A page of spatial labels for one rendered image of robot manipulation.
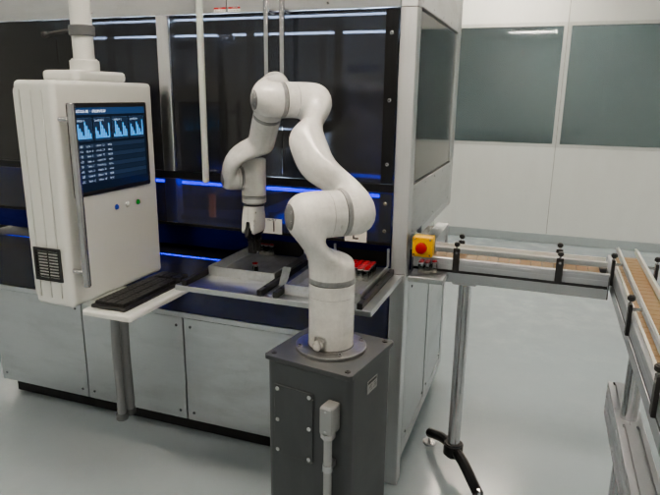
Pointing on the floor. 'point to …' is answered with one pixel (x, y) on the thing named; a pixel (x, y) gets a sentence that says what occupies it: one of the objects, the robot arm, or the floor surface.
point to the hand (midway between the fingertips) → (254, 247)
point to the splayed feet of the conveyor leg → (455, 458)
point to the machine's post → (402, 224)
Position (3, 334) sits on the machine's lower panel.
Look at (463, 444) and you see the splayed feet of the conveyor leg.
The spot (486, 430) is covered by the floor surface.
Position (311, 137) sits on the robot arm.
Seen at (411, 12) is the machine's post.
